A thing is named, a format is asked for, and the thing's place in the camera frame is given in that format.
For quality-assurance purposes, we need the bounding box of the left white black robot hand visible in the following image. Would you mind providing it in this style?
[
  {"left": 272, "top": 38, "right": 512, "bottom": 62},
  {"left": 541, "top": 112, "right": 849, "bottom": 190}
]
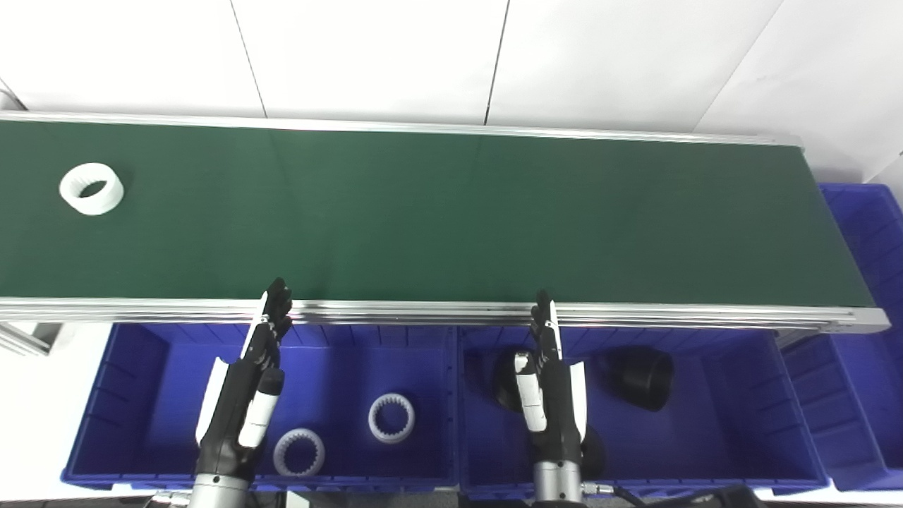
[{"left": 195, "top": 277, "right": 293, "bottom": 482}]

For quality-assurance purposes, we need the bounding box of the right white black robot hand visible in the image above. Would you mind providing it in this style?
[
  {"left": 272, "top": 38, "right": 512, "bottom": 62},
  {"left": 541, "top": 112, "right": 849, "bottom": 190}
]
[{"left": 514, "top": 289, "right": 588, "bottom": 464}]

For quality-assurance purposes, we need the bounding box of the white smooth ring part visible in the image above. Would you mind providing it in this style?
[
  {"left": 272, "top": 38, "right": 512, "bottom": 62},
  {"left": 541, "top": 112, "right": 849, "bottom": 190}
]
[{"left": 59, "top": 162, "right": 125, "bottom": 216}]

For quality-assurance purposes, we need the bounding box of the blue bin with white parts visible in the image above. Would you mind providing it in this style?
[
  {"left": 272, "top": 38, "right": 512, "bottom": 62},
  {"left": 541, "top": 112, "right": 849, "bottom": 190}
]
[{"left": 61, "top": 323, "right": 461, "bottom": 492}]

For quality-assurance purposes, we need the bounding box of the blue bin with black parts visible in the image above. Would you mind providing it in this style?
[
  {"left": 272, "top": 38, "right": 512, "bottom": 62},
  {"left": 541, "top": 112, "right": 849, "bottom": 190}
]
[{"left": 457, "top": 326, "right": 830, "bottom": 498}]

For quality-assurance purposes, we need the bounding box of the green conveyor belt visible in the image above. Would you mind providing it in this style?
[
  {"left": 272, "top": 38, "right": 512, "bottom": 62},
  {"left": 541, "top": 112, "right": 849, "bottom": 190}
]
[
  {"left": 0, "top": 111, "right": 891, "bottom": 337},
  {"left": 0, "top": 120, "right": 876, "bottom": 308}
]

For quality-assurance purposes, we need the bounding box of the aluminium conveyor leg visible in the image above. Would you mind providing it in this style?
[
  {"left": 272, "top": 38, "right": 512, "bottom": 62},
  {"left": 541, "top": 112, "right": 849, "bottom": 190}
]
[{"left": 0, "top": 321, "right": 64, "bottom": 356}]

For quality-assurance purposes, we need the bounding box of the blue bin at conveyor end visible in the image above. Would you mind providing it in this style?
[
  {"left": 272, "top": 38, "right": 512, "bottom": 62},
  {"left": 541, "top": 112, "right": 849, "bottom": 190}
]
[{"left": 776, "top": 183, "right": 903, "bottom": 492}]

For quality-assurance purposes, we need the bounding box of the white toothed ring part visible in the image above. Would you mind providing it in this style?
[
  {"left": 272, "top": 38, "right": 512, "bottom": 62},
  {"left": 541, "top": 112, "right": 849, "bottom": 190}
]
[
  {"left": 368, "top": 393, "right": 416, "bottom": 445},
  {"left": 272, "top": 428, "right": 327, "bottom": 478}
]

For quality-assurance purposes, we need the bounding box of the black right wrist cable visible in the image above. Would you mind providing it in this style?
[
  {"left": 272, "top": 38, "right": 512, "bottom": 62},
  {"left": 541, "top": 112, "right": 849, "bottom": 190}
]
[{"left": 581, "top": 481, "right": 653, "bottom": 508}]

